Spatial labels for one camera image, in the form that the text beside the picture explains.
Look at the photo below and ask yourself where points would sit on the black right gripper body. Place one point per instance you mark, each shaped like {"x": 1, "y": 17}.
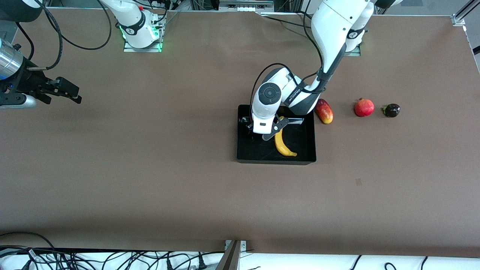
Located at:
{"x": 30, "y": 81}

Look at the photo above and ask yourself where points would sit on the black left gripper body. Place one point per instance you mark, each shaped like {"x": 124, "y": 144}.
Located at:
{"x": 247, "y": 123}

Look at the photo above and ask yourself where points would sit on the yellow banana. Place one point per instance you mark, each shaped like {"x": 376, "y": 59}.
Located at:
{"x": 281, "y": 144}

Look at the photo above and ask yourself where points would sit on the black rectangular plastic box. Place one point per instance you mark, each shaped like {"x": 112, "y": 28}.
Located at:
{"x": 300, "y": 146}

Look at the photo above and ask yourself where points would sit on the dark purple eggplant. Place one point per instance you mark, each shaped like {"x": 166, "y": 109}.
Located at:
{"x": 392, "y": 110}

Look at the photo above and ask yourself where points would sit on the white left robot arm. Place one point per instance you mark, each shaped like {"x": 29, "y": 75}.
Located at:
{"x": 330, "y": 26}

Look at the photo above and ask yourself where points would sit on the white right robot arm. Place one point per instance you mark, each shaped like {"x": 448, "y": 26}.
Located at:
{"x": 138, "y": 26}

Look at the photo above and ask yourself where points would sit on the red yellow mango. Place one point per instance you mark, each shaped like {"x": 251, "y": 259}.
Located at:
{"x": 326, "y": 112}

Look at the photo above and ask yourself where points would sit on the red pomegranate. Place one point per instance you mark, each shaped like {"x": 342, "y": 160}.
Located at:
{"x": 364, "y": 108}

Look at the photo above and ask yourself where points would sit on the white power strip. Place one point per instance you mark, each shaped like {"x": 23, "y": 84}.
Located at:
{"x": 245, "y": 5}

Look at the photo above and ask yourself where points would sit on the white cloth sheet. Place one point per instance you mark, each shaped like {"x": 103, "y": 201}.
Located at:
{"x": 318, "y": 262}

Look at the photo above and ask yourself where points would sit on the aluminium corner profile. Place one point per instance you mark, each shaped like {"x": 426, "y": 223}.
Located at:
{"x": 463, "y": 13}

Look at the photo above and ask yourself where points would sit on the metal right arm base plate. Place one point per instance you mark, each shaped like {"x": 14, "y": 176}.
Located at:
{"x": 157, "y": 48}

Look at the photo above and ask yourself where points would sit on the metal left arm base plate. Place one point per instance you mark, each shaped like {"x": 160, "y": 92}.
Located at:
{"x": 356, "y": 53}

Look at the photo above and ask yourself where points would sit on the aluminium profile post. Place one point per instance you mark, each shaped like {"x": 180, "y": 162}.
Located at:
{"x": 229, "y": 258}

